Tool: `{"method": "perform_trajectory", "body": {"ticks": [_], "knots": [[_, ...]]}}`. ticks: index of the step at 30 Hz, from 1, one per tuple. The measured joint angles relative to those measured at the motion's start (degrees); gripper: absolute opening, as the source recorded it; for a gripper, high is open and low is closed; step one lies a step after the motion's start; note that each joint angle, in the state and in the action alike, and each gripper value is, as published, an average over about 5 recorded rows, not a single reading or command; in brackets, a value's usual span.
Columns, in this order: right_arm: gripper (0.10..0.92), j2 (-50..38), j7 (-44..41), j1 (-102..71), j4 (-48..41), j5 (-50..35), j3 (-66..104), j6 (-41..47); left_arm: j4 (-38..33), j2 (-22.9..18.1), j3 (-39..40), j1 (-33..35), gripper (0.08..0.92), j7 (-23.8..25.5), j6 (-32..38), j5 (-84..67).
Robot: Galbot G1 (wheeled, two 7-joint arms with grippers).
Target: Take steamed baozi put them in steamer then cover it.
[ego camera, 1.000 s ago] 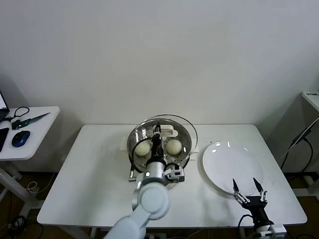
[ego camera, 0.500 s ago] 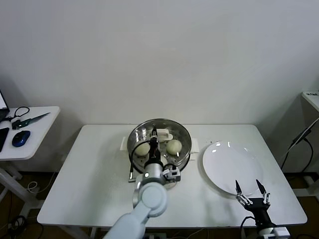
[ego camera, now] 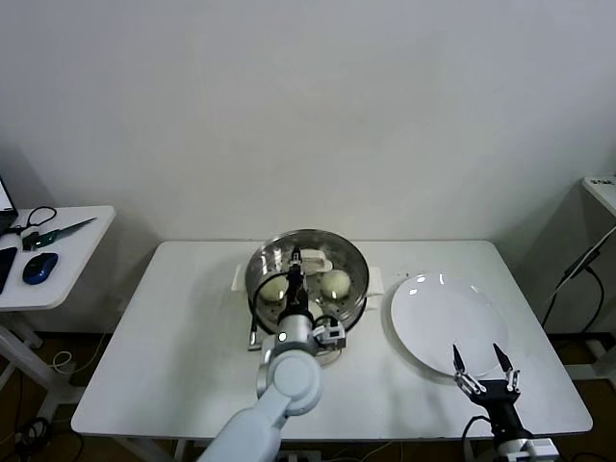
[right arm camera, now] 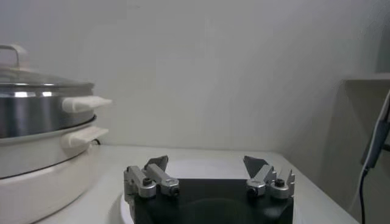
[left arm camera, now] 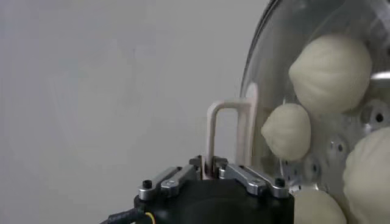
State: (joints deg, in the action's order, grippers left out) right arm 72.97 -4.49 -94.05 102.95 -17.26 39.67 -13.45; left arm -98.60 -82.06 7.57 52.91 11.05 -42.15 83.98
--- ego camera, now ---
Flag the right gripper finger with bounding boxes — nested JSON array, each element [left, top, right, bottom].
[[494, 343, 523, 394], [452, 345, 487, 397]]

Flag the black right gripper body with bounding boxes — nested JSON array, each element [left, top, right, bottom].
[[474, 379, 524, 439]]

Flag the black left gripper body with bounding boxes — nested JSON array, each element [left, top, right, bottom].
[[282, 288, 311, 321]]

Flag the glass lid with cream handle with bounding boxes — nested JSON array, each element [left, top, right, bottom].
[[247, 230, 371, 333]]

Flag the stainless steel steamer basket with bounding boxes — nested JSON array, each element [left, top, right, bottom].
[[245, 229, 372, 336]]

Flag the white round plate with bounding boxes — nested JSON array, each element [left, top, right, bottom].
[[384, 271, 509, 379]]

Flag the white electric cooking pot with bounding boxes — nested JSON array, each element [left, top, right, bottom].
[[232, 263, 385, 367]]

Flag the small white side table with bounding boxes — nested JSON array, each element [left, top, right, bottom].
[[0, 205, 117, 420]]

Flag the green and black blade tool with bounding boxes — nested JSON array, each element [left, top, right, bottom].
[[21, 217, 98, 252]]

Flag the blue computer mouse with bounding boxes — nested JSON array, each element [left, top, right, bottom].
[[21, 251, 60, 286]]

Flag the black phone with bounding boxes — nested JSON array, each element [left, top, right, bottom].
[[0, 246, 19, 295]]

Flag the black laptop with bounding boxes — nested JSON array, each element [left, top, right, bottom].
[[0, 175, 20, 238]]

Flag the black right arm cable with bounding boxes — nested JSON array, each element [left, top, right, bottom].
[[461, 415, 492, 462]]

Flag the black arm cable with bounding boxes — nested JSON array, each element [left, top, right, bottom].
[[461, 415, 492, 462], [248, 271, 295, 341]]

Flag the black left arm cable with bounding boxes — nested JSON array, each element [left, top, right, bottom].
[[248, 271, 295, 341]]

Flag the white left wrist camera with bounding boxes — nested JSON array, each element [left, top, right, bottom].
[[312, 322, 348, 351]]

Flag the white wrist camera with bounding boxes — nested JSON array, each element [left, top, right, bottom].
[[526, 437, 560, 459], [312, 322, 348, 351]]

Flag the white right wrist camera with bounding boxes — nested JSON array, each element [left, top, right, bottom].
[[526, 437, 560, 459]]

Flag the black power cable with adapter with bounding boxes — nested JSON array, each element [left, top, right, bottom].
[[542, 238, 605, 334]]

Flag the white floor cable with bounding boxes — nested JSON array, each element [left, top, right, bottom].
[[51, 331, 112, 375]]

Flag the black loop cord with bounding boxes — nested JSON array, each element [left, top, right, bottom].
[[0, 206, 58, 238]]

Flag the black floor cables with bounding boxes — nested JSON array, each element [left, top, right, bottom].
[[13, 416, 73, 456]]

